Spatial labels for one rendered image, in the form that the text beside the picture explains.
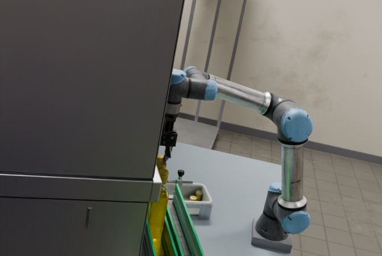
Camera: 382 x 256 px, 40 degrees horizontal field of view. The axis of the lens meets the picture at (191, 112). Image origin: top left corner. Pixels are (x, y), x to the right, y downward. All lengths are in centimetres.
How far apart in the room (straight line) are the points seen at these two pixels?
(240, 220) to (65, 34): 156
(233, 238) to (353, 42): 323
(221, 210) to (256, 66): 289
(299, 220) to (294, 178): 18
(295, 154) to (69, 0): 119
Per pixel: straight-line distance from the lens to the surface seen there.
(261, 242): 238
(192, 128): 507
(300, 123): 201
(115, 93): 124
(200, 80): 189
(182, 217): 215
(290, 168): 210
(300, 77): 531
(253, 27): 518
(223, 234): 240
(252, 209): 264
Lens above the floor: 205
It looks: 21 degrees down
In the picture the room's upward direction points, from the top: 11 degrees clockwise
